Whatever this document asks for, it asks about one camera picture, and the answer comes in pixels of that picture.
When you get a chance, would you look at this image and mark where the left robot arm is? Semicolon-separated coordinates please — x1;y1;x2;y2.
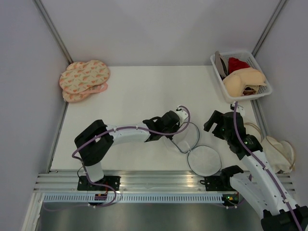
72;108;190;191

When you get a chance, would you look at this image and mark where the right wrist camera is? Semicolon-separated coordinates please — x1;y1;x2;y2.
230;102;245;117

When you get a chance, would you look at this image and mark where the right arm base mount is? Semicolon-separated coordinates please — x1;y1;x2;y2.
199;176;234;192

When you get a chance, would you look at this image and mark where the beige grey bra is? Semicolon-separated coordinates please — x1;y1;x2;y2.
215;51;228;76

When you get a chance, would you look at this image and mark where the floral laundry bag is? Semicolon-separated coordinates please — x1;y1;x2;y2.
62;83;108;103
59;60;111;94

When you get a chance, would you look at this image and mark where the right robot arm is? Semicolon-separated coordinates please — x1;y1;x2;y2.
204;110;308;231

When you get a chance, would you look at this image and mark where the aluminium mounting rail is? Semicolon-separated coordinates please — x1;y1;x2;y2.
33;170;296;193

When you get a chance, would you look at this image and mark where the white slotted cable duct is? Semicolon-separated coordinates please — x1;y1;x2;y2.
43;193;224;204

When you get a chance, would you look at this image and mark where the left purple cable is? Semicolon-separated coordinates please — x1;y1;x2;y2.
71;104;191;183

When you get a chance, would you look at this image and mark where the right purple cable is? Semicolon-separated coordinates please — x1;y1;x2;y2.
232;101;304;231

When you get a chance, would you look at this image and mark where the cream laundry bag right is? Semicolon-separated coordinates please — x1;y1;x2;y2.
261;136;295;174

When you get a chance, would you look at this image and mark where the floral laundry bag bottom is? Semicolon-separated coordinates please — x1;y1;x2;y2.
62;83;108;103

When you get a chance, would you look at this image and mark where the red bra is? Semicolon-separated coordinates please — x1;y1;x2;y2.
228;57;250;74

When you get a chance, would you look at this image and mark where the aluminium frame post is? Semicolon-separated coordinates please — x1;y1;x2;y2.
252;0;289;57
32;0;73;64

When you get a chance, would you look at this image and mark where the purple cable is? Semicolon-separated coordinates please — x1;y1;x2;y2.
71;104;191;183
232;101;304;231

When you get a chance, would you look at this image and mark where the right aluminium frame post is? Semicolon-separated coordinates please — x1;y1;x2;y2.
252;0;289;57

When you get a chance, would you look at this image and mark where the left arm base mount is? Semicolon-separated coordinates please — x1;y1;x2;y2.
77;176;121;191

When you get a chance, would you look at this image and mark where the white plastic basket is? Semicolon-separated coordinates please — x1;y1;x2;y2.
210;51;272;103

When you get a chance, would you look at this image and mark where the left aluminium frame post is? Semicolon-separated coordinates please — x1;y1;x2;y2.
32;0;73;64

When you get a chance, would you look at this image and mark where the floral laundry bag top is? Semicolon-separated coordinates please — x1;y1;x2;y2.
59;60;111;94

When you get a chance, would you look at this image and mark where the white mesh laundry bag blue zipper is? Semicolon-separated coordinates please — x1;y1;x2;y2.
163;122;222;177

